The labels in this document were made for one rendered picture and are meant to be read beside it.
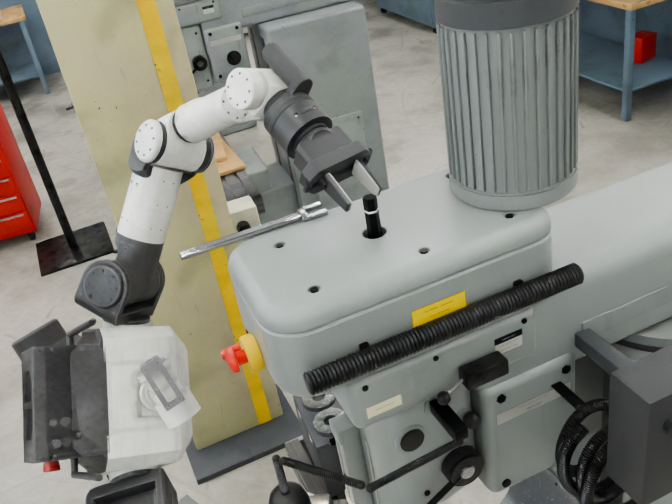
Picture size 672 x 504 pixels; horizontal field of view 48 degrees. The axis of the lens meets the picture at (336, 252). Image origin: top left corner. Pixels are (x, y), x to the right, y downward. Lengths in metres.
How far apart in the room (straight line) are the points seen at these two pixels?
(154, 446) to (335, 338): 0.52
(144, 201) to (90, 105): 1.36
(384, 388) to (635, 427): 0.35
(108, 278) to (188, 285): 1.69
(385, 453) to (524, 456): 0.27
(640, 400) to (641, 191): 0.51
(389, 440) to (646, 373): 0.42
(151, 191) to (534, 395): 0.77
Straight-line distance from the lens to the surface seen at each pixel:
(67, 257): 5.53
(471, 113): 1.13
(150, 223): 1.45
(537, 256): 1.18
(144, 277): 1.48
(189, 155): 1.42
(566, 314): 1.31
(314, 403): 2.03
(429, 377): 1.20
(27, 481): 3.91
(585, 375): 1.56
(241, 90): 1.22
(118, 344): 1.46
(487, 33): 1.07
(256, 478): 3.44
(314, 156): 1.15
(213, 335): 3.26
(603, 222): 1.40
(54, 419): 1.42
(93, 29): 2.72
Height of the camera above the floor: 2.48
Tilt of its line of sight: 31 degrees down
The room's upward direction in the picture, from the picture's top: 11 degrees counter-clockwise
